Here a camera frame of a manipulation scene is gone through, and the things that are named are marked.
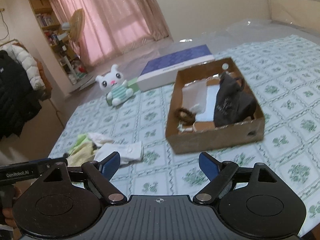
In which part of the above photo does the brown cardboard box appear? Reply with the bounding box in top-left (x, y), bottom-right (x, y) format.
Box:
top-left (165, 57), bottom-right (265, 154)

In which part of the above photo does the wooden headboard in plastic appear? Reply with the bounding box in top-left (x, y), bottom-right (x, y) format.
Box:
top-left (268, 0), bottom-right (319, 32)

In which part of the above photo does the cream fluffy towel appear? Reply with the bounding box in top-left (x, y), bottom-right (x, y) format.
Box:
top-left (67, 142), bottom-right (95, 167)

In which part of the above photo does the black fabric bag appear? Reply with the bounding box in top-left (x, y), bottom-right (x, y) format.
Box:
top-left (213, 72), bottom-right (257, 127)

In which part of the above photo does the white plush bunny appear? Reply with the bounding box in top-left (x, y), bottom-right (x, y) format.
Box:
top-left (95, 64), bottom-right (134, 107)

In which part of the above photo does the blue and white gift box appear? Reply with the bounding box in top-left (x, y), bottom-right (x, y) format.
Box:
top-left (137, 45), bottom-right (215, 92)

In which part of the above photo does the white folded cloth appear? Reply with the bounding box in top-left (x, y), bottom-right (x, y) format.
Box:
top-left (87, 132), bottom-right (114, 148)

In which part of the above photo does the person's left hand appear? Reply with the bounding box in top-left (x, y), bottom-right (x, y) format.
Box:
top-left (1, 185), bottom-right (21, 229)

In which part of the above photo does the white glove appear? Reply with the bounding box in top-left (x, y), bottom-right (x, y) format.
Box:
top-left (94, 141), bottom-right (143, 165)

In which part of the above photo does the brown furry scrunchie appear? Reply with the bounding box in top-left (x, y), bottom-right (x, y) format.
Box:
top-left (174, 107), bottom-right (196, 126)

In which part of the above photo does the white puffer jacket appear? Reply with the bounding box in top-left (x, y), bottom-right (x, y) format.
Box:
top-left (2, 44), bottom-right (46, 90)

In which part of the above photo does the pink curtain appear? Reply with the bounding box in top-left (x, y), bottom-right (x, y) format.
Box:
top-left (49, 0), bottom-right (170, 67)

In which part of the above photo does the wooden bookshelf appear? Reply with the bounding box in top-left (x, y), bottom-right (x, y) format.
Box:
top-left (28, 0), bottom-right (86, 85)

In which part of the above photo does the standing electric fan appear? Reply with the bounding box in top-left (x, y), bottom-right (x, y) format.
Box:
top-left (60, 8), bottom-right (85, 56)

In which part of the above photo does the light green cloth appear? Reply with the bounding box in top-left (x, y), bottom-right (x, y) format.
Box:
top-left (68, 133), bottom-right (93, 156)

